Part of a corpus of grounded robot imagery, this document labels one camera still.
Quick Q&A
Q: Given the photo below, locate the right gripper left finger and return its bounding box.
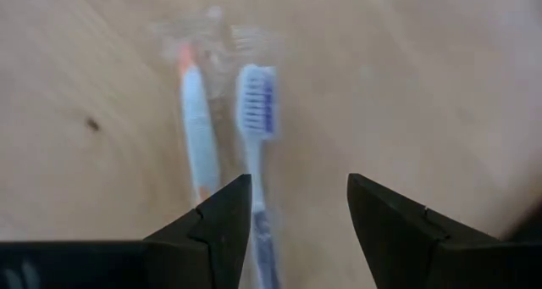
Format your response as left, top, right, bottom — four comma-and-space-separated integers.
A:
142, 173, 254, 289

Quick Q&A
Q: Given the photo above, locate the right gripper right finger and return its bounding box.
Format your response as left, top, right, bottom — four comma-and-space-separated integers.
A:
346, 173, 504, 289

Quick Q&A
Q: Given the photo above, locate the orange toothbrush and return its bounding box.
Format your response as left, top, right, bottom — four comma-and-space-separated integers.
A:
152, 8, 224, 209

